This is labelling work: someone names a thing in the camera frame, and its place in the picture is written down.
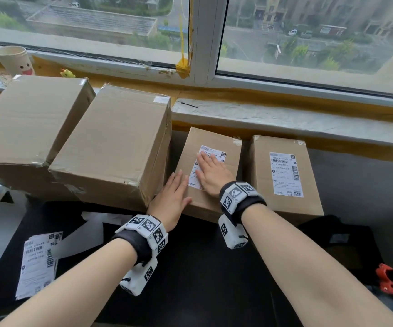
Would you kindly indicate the person's left hand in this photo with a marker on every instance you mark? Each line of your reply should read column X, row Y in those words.
column 171, row 204

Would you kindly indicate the person's right hand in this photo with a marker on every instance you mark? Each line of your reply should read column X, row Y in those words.
column 215, row 175

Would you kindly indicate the shipping label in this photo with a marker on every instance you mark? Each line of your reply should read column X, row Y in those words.
column 194, row 177
column 286, row 175

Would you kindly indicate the slim brown cardboard box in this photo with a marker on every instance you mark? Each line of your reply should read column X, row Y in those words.
column 285, row 211
column 210, row 207

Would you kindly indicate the white backing paper strip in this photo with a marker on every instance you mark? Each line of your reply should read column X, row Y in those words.
column 80, row 241
column 111, row 218

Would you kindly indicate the stack of shipping labels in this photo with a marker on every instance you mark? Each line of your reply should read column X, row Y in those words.
column 36, row 269

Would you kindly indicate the person's right forearm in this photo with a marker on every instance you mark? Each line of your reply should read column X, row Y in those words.
column 312, row 279

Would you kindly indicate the person's left forearm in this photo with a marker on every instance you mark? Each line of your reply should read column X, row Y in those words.
column 73, row 289

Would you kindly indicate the dark teal cloth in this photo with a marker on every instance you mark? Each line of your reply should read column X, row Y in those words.
column 319, row 234

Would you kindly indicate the small yellow green toy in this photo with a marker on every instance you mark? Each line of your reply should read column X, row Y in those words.
column 67, row 74

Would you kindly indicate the orange cart clip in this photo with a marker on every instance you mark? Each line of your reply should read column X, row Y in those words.
column 383, row 275

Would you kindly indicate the paper cup with face print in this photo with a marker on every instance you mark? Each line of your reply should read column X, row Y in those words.
column 12, row 59

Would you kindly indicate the white window frame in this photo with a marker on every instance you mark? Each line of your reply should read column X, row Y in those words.
column 205, row 37

